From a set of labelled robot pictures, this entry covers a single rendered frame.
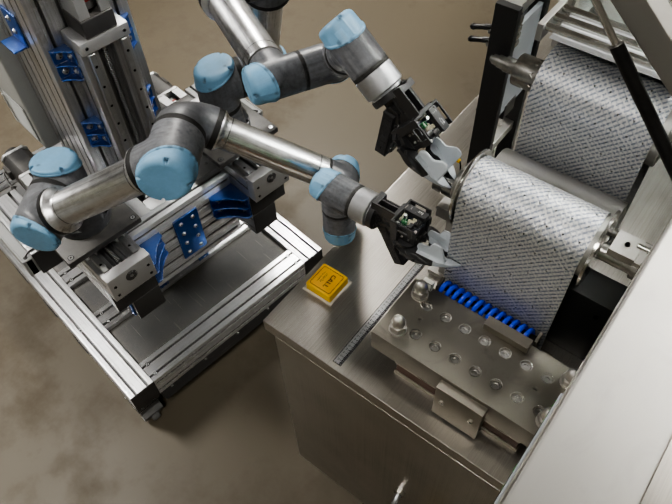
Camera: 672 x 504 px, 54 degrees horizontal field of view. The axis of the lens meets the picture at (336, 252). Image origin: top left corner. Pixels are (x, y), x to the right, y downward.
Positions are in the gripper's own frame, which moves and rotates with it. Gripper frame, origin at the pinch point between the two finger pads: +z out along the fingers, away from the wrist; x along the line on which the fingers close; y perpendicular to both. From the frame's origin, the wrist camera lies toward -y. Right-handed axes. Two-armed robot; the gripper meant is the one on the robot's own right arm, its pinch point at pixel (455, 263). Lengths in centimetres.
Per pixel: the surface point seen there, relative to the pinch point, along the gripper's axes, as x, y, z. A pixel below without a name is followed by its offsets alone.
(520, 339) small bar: -5.3, -4.3, 18.1
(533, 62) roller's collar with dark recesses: 30.4, 27.6, -4.9
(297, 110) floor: 110, -109, -143
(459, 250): -0.3, 4.8, 0.4
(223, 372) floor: -17, -109, -73
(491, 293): -0.2, -2.8, 8.8
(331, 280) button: -9.4, -16.6, -25.0
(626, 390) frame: -42, 56, 34
